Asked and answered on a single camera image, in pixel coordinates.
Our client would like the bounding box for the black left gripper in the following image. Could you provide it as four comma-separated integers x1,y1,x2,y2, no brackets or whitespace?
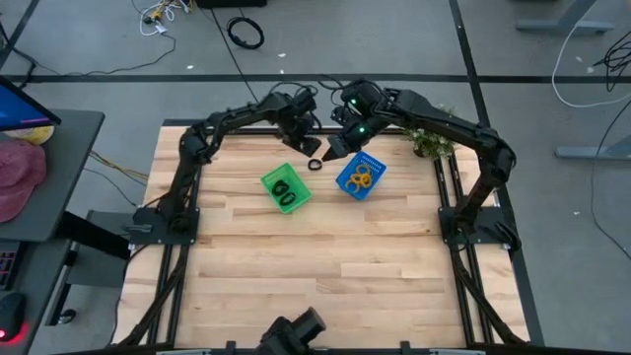
275,88,322,158

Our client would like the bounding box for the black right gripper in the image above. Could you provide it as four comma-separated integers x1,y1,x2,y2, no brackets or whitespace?
322,81,393,163

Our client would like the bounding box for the green plastic basket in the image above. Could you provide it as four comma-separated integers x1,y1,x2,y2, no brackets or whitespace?
259,162,314,215

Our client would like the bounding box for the blue plastic basket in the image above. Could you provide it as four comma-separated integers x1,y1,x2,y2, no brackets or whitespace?
335,151,387,202

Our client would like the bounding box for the green potted plant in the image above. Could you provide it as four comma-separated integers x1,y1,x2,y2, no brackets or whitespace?
403,106,457,161

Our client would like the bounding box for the black box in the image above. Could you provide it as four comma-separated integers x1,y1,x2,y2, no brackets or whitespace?
195,0,267,10

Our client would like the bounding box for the dark grey desk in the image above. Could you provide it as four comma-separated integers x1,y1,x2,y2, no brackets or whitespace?
0,108,105,243

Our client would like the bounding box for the grey desk leg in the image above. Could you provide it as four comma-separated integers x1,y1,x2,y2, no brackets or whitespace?
516,0,615,36
555,133,631,162

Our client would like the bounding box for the pale yellow round object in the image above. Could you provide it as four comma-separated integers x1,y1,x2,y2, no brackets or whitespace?
3,125,55,146

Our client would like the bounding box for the pink hat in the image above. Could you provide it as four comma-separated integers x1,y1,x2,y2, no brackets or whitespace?
0,139,48,224

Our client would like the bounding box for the large black desk monitor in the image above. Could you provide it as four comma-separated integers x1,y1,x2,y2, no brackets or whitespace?
0,76,63,133

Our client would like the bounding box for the grey keyboard tray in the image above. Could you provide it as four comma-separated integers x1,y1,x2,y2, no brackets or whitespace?
0,211,130,346

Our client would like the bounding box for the black keyboard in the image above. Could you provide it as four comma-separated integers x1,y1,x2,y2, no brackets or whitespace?
0,240,21,292

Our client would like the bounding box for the black computer mouse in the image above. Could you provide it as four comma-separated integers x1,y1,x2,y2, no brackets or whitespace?
0,291,28,342

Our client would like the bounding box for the black table frame rail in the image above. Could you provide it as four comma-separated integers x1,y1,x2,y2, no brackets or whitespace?
162,117,410,137
436,155,469,346
166,167,204,346
448,155,489,346
145,244,174,346

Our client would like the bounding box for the coiled black cable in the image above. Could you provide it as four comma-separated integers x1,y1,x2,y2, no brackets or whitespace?
226,17,266,50

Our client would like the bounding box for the black floor frame bar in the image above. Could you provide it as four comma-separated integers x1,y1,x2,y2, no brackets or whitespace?
447,0,546,346
0,0,40,70
0,73,631,84

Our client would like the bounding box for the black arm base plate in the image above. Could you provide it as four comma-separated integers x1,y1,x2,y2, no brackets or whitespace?
88,206,201,247
438,205,514,247

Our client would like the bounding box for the white cable bundle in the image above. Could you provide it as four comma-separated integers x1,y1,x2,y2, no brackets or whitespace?
130,0,194,38

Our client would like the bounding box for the yellow floor cable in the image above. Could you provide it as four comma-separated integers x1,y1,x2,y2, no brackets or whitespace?
88,150,149,181

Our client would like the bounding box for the white floor cable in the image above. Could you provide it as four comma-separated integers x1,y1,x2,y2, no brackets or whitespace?
550,22,631,108

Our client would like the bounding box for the black cable bundle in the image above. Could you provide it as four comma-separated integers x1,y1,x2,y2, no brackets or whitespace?
594,29,631,93

